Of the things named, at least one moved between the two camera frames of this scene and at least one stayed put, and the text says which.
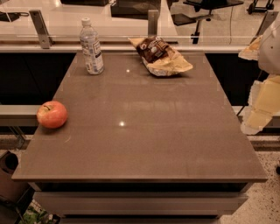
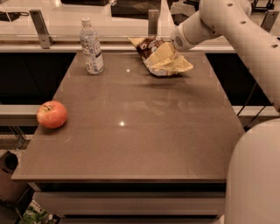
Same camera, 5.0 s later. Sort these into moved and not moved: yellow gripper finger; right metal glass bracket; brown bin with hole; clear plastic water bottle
Moved: yellow gripper finger
Not moved: brown bin with hole; clear plastic water bottle; right metal glass bracket
